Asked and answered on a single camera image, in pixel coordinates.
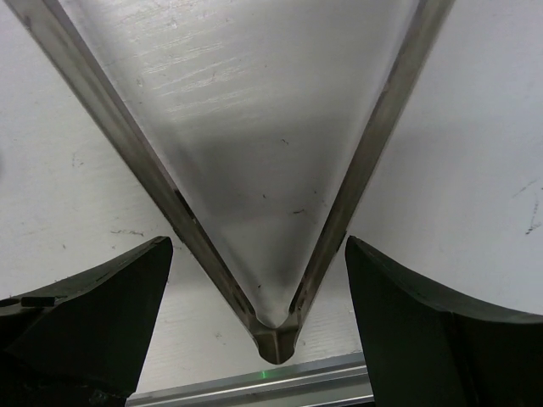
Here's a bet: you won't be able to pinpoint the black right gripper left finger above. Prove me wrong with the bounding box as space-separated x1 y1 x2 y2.
1 237 172 406

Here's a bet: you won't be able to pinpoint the aluminium table frame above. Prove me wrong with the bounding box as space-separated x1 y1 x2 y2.
126 353 373 406

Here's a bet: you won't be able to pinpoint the steel tongs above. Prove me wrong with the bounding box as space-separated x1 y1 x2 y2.
8 1 452 365

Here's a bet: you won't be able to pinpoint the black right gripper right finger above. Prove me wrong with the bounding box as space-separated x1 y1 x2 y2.
344 237 542 406

